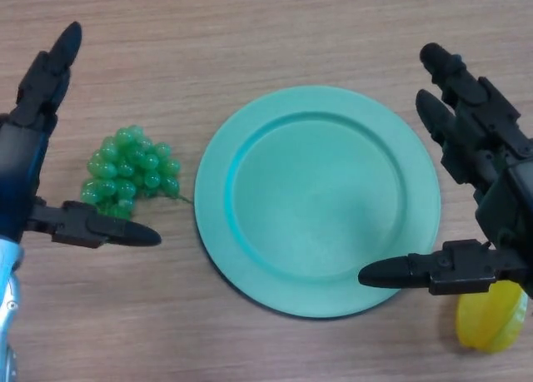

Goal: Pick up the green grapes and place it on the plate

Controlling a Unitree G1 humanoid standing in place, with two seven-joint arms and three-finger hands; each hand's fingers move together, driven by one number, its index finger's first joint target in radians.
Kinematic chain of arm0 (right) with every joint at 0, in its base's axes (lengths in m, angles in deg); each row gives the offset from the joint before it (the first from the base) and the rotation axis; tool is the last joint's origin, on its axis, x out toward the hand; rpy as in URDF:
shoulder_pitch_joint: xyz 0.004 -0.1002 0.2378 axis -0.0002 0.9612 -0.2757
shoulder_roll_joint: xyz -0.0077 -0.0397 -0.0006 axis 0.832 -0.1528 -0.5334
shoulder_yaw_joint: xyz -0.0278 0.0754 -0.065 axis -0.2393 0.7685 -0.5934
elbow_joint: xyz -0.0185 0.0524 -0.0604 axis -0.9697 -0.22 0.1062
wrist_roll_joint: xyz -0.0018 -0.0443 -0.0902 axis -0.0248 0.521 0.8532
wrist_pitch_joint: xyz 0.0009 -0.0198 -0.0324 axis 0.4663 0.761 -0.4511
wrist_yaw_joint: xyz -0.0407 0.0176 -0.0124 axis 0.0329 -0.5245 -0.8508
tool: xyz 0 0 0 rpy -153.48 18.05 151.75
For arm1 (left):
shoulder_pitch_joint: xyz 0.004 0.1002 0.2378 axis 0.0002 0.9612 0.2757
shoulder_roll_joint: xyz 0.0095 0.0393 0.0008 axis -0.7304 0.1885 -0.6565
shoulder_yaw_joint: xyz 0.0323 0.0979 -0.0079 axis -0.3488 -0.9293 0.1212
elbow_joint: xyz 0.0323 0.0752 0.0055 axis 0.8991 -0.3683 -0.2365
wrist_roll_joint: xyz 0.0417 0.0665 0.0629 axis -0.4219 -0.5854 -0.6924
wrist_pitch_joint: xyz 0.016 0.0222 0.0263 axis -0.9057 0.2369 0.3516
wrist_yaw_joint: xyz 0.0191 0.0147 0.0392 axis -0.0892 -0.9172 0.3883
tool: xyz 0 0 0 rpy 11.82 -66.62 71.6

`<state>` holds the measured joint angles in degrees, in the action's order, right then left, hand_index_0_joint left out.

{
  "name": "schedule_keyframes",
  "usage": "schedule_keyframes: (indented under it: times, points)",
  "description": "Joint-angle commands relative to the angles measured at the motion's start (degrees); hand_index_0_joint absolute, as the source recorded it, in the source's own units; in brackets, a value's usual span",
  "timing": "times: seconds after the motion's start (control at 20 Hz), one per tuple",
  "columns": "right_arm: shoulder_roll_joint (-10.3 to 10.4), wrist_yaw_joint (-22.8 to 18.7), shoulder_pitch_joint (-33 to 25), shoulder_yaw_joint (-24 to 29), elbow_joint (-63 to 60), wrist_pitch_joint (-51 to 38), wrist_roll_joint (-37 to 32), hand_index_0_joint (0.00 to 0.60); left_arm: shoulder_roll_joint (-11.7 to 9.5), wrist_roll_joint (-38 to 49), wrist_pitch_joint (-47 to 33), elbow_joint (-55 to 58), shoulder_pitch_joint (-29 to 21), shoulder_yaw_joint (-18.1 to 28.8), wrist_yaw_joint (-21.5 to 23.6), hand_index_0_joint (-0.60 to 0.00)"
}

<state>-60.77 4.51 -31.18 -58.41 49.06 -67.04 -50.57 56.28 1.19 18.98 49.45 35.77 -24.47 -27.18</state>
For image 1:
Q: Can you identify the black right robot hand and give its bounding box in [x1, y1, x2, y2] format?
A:
[357, 42, 533, 298]

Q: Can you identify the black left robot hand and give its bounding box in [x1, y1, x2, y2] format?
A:
[0, 21, 162, 250]

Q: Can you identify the green grapes bunch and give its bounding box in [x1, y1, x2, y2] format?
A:
[80, 124, 195, 221]

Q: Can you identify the green round plate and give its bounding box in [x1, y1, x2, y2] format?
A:
[193, 85, 441, 319]

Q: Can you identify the yellow starfruit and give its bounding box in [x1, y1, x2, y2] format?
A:
[456, 280, 529, 353]

